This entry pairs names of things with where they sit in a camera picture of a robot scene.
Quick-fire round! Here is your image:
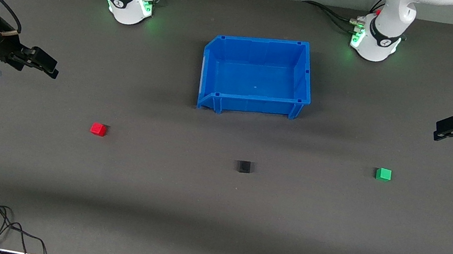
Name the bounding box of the red cube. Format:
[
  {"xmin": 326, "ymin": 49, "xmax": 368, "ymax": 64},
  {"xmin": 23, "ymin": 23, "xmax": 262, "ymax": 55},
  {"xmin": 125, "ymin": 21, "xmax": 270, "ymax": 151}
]
[{"xmin": 89, "ymin": 121, "xmax": 108, "ymax": 138}]

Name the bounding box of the black left arm base cable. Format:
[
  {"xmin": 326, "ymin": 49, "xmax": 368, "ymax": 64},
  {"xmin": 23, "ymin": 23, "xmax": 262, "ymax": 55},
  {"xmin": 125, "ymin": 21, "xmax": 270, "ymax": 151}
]
[{"xmin": 298, "ymin": 0, "xmax": 387, "ymax": 39}]

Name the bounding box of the green cube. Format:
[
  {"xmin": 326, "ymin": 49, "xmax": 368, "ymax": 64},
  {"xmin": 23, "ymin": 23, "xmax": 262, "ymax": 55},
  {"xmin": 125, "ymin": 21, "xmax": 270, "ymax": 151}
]
[{"xmin": 375, "ymin": 167, "xmax": 393, "ymax": 182}]

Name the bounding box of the blue plastic storage bin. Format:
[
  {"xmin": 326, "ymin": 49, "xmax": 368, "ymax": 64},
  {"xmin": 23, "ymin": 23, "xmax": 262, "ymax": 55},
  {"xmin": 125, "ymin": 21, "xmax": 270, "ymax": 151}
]
[{"xmin": 193, "ymin": 24, "xmax": 321, "ymax": 129}]

